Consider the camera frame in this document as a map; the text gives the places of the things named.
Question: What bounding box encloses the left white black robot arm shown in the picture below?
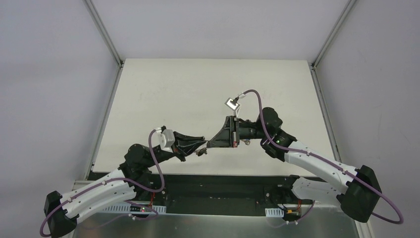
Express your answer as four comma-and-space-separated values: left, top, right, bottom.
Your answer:
40, 126, 206, 238

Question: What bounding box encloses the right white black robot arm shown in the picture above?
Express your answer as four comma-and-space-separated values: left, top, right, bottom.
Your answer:
207, 107, 381, 223

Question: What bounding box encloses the silver key with blue tag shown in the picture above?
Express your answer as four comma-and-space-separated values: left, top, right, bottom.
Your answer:
241, 139, 251, 145

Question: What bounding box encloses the front steel sheet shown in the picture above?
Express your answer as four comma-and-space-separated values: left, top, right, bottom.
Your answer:
74, 210, 359, 238

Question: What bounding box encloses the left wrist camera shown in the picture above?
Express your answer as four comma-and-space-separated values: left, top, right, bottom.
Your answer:
155, 126, 175, 152

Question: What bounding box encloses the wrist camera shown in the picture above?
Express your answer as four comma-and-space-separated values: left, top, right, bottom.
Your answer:
225, 96, 241, 117
155, 126, 175, 152

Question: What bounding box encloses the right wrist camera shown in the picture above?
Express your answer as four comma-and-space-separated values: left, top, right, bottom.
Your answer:
225, 96, 241, 117

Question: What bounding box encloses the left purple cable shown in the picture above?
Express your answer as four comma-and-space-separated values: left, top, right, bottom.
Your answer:
40, 128, 166, 238

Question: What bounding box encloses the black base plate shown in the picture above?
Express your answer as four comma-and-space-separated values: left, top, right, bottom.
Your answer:
134, 175, 298, 217

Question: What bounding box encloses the left white cable duct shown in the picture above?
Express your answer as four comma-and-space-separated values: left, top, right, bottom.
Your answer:
100, 202, 166, 214

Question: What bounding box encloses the white cable duct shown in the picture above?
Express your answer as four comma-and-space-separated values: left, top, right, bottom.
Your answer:
265, 208, 284, 218
100, 202, 166, 214

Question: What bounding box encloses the right white cable duct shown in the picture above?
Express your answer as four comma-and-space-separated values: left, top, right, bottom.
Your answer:
265, 208, 284, 218

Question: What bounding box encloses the left aluminium frame rail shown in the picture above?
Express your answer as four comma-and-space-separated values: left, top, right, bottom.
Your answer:
59, 0, 124, 238

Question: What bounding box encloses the aluminium frame rail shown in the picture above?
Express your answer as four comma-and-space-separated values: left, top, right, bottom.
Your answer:
59, 0, 124, 238
308, 0, 375, 238

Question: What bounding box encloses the right aluminium frame rail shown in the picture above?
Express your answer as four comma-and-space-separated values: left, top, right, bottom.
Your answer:
308, 0, 375, 238

